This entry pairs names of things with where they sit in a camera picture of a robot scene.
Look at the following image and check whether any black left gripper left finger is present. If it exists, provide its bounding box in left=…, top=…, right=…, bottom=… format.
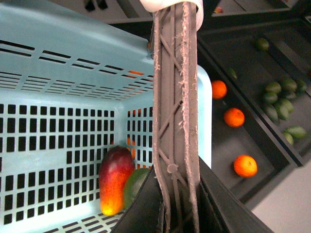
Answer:
left=112, top=168, right=165, bottom=233

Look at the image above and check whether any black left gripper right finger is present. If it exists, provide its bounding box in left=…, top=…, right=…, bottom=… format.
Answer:
left=196, top=158, right=270, bottom=233

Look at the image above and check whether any green avocado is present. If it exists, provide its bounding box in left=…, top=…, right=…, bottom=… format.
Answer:
left=285, top=125, right=307, bottom=139
left=282, top=132, right=294, bottom=145
left=280, top=79, right=297, bottom=92
left=274, top=98, right=294, bottom=120
left=254, top=38, right=270, bottom=51
left=123, top=168, right=149, bottom=209
left=261, top=92, right=278, bottom=104
left=264, top=81, right=282, bottom=94

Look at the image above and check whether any red yellow mango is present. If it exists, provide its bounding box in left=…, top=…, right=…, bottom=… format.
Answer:
left=99, top=146, right=135, bottom=216

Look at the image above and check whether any brown basket handle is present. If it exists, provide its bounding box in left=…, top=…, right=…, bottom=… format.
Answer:
left=153, top=0, right=200, bottom=233

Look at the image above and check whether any light blue plastic basket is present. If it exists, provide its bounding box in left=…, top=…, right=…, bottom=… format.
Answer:
left=0, top=0, right=211, bottom=233

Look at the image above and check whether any green avocado beside basket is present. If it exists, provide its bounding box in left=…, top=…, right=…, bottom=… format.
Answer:
left=261, top=92, right=278, bottom=104

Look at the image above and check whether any black avocado tray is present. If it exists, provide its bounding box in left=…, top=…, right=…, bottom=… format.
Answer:
left=196, top=14, right=311, bottom=168

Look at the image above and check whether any orange tangerine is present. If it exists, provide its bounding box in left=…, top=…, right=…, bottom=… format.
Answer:
left=233, top=154, right=258, bottom=178

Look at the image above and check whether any tangerine middle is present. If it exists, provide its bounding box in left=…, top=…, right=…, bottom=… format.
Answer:
left=224, top=108, right=245, bottom=128

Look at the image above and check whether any tangerine upper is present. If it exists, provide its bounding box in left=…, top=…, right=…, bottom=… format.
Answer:
left=211, top=80, right=227, bottom=100

